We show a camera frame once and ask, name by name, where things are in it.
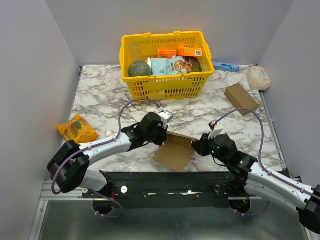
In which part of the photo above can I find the brown cardboard box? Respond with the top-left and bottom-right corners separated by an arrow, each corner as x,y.
153,131 -> 197,172
224,83 -> 260,111

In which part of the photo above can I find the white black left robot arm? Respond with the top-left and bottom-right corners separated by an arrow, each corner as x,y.
47,110 -> 174,198

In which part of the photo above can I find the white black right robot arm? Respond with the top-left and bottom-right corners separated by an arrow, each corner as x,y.
191,133 -> 320,234

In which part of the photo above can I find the folded brown cardboard box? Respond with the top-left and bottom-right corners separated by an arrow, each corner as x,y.
224,83 -> 260,111

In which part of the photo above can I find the orange snack box left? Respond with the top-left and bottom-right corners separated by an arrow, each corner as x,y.
157,49 -> 177,59

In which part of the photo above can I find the orange snack box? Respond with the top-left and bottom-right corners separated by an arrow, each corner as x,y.
177,46 -> 204,57
157,49 -> 177,59

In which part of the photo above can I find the orange snack box right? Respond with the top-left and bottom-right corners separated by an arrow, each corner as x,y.
177,46 -> 204,57

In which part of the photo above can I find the green round melon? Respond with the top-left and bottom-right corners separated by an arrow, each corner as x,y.
128,60 -> 152,77

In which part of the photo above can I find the light blue snack bag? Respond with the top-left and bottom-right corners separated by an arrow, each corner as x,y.
150,56 -> 190,76

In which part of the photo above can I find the dark brown snack packet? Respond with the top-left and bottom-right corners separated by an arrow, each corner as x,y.
184,57 -> 203,73

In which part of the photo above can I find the orange gummy candy bag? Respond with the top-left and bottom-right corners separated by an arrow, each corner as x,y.
57,114 -> 99,144

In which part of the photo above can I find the blue tissue packet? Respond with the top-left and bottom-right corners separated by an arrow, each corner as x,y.
212,61 -> 240,73

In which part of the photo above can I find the beige wrapped bread bag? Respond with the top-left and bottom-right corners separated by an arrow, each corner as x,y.
246,66 -> 271,91

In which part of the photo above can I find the yellow plastic shopping basket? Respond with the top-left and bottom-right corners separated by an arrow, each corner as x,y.
119,31 -> 214,100

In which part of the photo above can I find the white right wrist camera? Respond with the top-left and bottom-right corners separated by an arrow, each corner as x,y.
208,120 -> 224,140

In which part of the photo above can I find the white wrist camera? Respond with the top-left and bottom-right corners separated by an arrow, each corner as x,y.
208,120 -> 224,140
157,107 -> 174,129

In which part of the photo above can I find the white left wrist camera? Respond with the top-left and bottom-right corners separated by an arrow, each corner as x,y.
157,107 -> 174,129

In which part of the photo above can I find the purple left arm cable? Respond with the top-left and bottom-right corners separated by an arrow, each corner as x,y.
51,98 -> 163,195

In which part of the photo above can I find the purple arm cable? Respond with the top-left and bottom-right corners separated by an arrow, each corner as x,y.
51,98 -> 163,195
217,108 -> 320,197

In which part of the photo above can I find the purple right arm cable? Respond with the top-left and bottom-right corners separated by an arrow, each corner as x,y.
217,108 -> 320,197

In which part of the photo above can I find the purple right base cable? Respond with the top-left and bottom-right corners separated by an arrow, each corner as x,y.
233,199 -> 271,217

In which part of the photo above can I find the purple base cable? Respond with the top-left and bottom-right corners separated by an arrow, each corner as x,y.
87,187 -> 125,220
233,199 -> 271,217

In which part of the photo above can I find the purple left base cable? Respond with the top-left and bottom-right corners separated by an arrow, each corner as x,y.
87,187 -> 125,220

